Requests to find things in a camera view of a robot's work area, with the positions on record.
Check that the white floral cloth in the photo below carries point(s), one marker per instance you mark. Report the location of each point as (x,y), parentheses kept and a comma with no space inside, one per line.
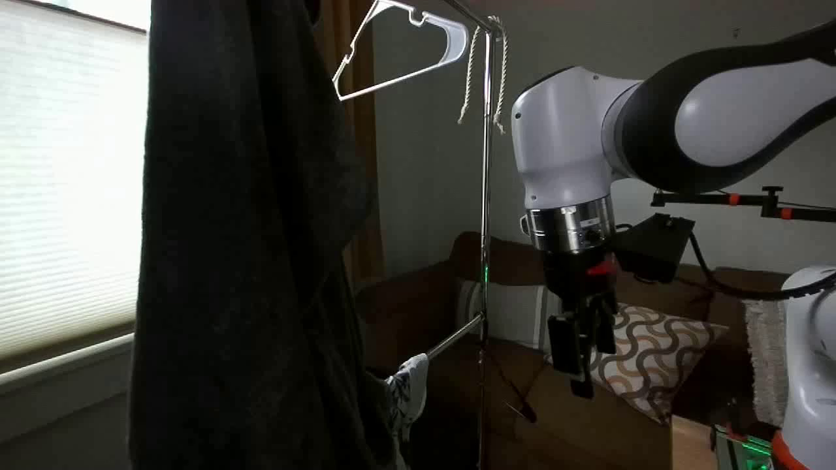
(409,386)

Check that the green metal frame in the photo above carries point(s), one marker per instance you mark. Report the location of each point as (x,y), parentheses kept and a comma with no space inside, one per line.
(745,448)

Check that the brown wave-patterned pillow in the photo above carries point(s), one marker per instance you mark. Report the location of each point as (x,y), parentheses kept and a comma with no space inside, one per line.
(654,356)

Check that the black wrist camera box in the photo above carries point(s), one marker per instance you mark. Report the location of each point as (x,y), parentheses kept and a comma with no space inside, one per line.
(654,248)

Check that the wide white window blind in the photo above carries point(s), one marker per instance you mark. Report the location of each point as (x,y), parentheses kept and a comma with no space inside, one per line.
(69,172)

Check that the white plastic hanger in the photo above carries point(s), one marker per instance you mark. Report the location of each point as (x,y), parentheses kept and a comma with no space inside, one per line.
(457,39)

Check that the chrome metal clothes stand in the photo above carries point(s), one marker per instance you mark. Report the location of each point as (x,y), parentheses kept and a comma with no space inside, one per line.
(483,217)

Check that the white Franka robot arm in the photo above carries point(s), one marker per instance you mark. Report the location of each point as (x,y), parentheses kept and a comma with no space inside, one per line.
(566,132)

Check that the grey striped pillow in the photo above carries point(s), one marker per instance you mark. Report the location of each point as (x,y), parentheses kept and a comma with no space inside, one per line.
(513,316)

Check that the brown sofa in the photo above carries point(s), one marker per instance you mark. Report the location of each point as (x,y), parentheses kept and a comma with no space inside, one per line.
(576,426)

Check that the brown curtain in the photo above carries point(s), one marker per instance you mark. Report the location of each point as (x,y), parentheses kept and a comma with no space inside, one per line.
(366,217)

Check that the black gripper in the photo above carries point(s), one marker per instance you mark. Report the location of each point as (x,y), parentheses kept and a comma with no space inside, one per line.
(579,289)

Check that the white knit throw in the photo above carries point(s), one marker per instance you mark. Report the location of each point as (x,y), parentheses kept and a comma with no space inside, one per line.
(763,356)

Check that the black hanging garment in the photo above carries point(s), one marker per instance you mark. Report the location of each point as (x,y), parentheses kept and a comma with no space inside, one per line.
(244,217)

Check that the wooden box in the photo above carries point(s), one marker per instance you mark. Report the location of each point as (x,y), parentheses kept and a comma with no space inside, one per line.
(694,444)

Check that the white window sill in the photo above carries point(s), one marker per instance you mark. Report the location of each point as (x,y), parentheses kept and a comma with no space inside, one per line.
(60,367)

